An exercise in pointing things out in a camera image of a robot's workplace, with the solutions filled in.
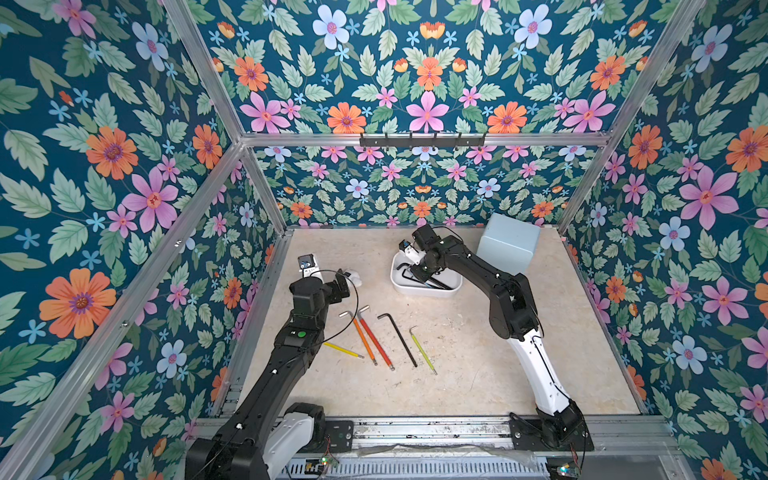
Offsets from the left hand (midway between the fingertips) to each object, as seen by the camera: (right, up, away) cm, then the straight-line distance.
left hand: (328, 271), depth 80 cm
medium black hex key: (+20, -22, +10) cm, 31 cm away
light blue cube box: (+54, +8, +13) cm, 56 cm away
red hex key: (+11, -22, +10) cm, 27 cm away
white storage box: (+21, -6, +20) cm, 30 cm away
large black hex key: (+26, -5, +20) cm, 33 cm away
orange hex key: (+6, -19, +13) cm, 24 cm away
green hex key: (+26, -24, +8) cm, 36 cm away
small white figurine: (+4, -4, +21) cm, 21 cm away
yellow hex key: (+3, -24, +8) cm, 26 cm away
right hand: (+26, -1, +23) cm, 35 cm away
